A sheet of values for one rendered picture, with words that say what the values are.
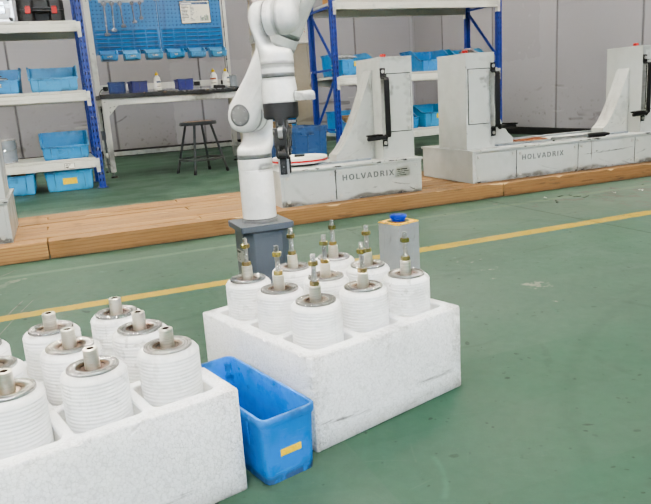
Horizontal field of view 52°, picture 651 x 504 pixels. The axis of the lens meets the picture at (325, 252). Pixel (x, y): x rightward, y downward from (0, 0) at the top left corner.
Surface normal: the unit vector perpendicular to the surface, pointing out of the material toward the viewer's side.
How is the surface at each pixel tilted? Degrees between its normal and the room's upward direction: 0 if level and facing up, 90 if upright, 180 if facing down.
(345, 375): 90
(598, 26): 90
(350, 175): 90
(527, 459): 0
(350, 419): 90
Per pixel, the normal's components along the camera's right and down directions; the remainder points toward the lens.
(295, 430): 0.60, 0.18
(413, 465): -0.07, -0.97
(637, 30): -0.92, 0.15
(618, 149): 0.37, 0.18
